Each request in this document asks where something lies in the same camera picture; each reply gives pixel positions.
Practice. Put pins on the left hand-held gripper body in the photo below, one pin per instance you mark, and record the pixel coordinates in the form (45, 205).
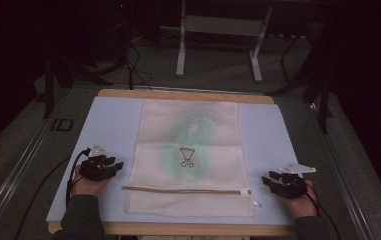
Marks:
(94, 168)

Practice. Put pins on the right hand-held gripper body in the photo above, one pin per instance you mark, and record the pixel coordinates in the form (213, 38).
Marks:
(293, 185)

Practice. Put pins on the white mesh zipper bag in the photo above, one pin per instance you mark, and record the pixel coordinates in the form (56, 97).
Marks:
(191, 166)

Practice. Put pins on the person's left hand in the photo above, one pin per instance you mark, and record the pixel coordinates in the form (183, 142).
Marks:
(86, 186)

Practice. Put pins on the person's right hand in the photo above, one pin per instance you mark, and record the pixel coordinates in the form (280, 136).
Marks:
(301, 205)

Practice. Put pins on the light blue table mat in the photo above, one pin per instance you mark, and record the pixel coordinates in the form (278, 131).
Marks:
(111, 126)

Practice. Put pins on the black tripod stand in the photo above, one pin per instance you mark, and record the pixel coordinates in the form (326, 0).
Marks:
(321, 96)

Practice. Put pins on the black stand legs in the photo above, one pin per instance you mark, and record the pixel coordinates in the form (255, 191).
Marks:
(58, 76)

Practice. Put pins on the white metal stand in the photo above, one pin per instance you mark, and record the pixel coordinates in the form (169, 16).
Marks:
(223, 25)

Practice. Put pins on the metal floor rail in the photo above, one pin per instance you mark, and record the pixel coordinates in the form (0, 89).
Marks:
(14, 173)
(344, 180)

